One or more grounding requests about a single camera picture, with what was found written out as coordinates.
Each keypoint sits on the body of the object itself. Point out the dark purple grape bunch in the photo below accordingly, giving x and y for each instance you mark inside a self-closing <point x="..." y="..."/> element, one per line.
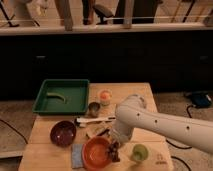
<point x="112" y="152"/>

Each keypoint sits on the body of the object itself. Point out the red orange bowl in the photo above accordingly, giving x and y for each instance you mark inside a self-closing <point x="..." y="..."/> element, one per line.
<point x="94" y="154"/>

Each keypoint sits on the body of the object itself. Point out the white handled utensil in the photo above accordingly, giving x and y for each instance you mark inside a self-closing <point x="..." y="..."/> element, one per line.
<point x="81" y="121"/>

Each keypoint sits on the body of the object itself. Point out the blue sponge cloth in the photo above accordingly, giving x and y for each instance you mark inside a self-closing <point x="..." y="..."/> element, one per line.
<point x="76" y="156"/>

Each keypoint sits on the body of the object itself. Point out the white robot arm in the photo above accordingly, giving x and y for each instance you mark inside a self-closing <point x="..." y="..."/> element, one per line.
<point x="131" y="114"/>

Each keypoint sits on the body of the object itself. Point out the green plastic tray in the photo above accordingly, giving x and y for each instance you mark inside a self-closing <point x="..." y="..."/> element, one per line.
<point x="76" y="92"/>

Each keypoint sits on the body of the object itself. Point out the small metal cup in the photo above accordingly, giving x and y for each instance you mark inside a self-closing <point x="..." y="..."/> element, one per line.
<point x="94" y="109"/>

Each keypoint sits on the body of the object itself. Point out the dark purple bowl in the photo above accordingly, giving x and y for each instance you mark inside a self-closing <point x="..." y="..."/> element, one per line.
<point x="63" y="133"/>

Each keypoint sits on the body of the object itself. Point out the blue black floor device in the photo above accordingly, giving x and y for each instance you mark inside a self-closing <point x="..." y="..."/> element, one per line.
<point x="200" y="99"/>

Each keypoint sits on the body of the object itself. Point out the light green cup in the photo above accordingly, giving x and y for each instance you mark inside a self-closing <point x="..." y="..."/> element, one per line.
<point x="139" y="153"/>

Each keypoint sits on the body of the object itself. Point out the black office chair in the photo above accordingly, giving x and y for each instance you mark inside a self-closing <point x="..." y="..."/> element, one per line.
<point x="104" y="14"/>

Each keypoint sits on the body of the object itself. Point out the beige wooden utensil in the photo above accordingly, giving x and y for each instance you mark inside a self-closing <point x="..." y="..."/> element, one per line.
<point x="98" y="130"/>

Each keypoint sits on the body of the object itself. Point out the green banana in tray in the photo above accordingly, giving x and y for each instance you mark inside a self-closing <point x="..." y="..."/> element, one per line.
<point x="56" y="95"/>

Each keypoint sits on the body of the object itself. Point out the clear jar orange contents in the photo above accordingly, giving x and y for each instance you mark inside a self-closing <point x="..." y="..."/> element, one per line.
<point x="105" y="97"/>

